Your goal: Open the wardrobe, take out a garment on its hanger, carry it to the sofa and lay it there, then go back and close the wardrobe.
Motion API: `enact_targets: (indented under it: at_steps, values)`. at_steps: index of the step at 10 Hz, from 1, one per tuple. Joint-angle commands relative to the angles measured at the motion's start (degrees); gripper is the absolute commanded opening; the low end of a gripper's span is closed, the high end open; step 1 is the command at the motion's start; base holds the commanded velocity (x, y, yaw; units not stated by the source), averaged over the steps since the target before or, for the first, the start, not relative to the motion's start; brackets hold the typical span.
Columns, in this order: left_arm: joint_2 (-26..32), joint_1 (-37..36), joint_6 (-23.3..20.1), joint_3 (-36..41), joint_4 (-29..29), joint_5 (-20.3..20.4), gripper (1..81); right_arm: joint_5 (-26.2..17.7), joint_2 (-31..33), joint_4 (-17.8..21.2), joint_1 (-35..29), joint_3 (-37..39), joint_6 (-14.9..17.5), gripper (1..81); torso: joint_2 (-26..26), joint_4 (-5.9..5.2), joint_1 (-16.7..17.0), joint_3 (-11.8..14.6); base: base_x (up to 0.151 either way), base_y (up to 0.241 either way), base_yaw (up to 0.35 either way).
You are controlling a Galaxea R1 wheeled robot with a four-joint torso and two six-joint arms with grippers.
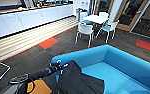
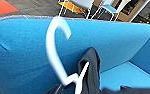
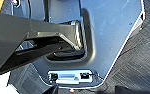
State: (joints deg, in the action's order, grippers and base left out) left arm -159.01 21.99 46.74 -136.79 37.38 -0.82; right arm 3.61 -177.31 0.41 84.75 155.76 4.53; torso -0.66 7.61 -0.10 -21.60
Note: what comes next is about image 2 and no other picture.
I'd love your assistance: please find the wooden framed glass door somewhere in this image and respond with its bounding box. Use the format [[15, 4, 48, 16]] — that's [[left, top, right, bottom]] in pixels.
[[124, 0, 150, 23]]

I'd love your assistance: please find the blue fabric sofa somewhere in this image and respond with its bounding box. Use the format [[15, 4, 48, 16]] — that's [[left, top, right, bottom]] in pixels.
[[0, 14, 150, 94]]

